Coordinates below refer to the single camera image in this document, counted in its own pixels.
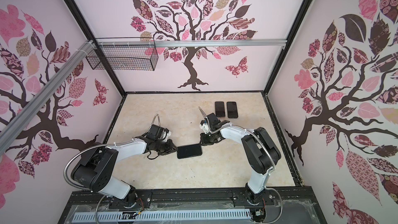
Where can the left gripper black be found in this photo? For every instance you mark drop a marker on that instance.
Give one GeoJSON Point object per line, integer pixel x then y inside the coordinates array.
{"type": "Point", "coordinates": [170, 149]}

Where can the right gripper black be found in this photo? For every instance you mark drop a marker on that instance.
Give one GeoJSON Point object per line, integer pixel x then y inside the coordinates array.
{"type": "Point", "coordinates": [204, 141]}

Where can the small black phone case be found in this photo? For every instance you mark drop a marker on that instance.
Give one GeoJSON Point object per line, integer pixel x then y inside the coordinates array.
{"type": "Point", "coordinates": [189, 157]}

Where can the pink phone case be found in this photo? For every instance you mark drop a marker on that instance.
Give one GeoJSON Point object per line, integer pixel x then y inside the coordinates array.
{"type": "Point", "coordinates": [219, 116]}

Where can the dark phone screen up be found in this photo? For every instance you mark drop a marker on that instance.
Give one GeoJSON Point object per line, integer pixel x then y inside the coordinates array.
{"type": "Point", "coordinates": [232, 109]}

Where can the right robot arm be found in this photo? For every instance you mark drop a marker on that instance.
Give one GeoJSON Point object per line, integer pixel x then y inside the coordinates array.
{"type": "Point", "coordinates": [261, 152]}

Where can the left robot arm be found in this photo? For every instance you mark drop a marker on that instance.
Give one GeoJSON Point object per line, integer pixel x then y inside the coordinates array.
{"type": "Point", "coordinates": [92, 169]}

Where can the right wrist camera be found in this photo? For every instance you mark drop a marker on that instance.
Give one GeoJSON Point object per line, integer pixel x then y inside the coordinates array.
{"type": "Point", "coordinates": [205, 126]}

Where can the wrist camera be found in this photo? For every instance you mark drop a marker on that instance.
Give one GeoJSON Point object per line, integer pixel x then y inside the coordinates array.
{"type": "Point", "coordinates": [167, 135]}
{"type": "Point", "coordinates": [205, 126]}

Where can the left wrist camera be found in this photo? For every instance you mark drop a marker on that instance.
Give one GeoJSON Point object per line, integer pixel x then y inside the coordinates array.
{"type": "Point", "coordinates": [167, 135]}

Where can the white slotted cable duct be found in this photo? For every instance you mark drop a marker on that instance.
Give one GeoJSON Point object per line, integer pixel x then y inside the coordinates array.
{"type": "Point", "coordinates": [121, 217]}

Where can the black wire basket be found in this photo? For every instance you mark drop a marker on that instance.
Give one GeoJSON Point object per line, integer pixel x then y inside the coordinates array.
{"type": "Point", "coordinates": [139, 54]}

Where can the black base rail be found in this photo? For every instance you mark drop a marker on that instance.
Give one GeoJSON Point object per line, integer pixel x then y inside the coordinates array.
{"type": "Point", "coordinates": [282, 205]}

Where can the back aluminium rail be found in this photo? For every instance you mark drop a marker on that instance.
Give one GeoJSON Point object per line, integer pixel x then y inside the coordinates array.
{"type": "Point", "coordinates": [194, 43]}

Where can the aluminium rail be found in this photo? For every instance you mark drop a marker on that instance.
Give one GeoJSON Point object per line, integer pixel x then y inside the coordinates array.
{"type": "Point", "coordinates": [17, 125]}
{"type": "Point", "coordinates": [194, 43]}

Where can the left aluminium rail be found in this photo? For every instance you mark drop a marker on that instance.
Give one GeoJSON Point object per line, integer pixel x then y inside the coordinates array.
{"type": "Point", "coordinates": [17, 125]}

